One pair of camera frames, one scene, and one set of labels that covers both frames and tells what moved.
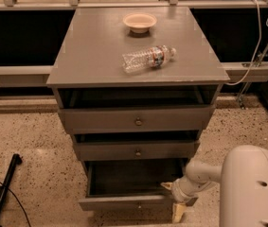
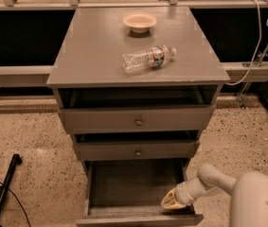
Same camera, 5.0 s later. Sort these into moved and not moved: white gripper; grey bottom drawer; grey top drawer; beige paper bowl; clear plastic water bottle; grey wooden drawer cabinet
Moved: white gripper; grey bottom drawer
Not moved: grey top drawer; grey wooden drawer cabinet; clear plastic water bottle; beige paper bowl
